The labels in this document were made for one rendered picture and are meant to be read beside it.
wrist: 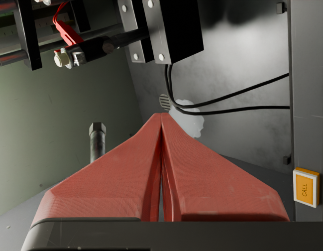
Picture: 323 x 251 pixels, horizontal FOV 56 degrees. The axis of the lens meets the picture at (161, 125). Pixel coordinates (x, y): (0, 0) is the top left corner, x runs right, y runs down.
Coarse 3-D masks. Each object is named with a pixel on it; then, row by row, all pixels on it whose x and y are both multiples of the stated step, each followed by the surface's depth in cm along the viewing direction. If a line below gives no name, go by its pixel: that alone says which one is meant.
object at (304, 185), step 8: (296, 168) 41; (296, 176) 40; (304, 176) 39; (296, 184) 41; (304, 184) 40; (312, 184) 39; (296, 192) 41; (304, 192) 40; (312, 192) 39; (304, 200) 41; (312, 200) 40
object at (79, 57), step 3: (75, 54) 36; (78, 54) 36; (81, 54) 37; (75, 57) 36; (78, 57) 36; (81, 57) 37; (78, 60) 36; (81, 60) 37; (84, 60) 37; (78, 63) 36; (81, 63) 37; (84, 63) 37
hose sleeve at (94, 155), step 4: (96, 132) 39; (100, 132) 39; (92, 136) 39; (96, 136) 38; (100, 136) 39; (104, 136) 39; (92, 140) 38; (96, 140) 38; (100, 140) 38; (104, 140) 39; (92, 144) 38; (96, 144) 37; (100, 144) 38; (104, 144) 38; (92, 148) 37; (96, 148) 37; (100, 148) 37; (104, 148) 38; (92, 152) 37; (96, 152) 36; (100, 152) 36; (104, 152) 37; (92, 156) 36; (96, 156) 36; (100, 156) 36; (92, 160) 36
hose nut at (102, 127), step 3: (93, 123) 40; (96, 123) 40; (99, 123) 40; (102, 123) 41; (90, 126) 41; (93, 126) 40; (96, 126) 40; (99, 126) 40; (102, 126) 40; (105, 126) 41; (90, 129) 40; (93, 129) 39; (96, 129) 39; (99, 129) 39; (102, 129) 40; (105, 129) 41; (90, 132) 40; (105, 132) 40; (90, 135) 40; (105, 135) 40
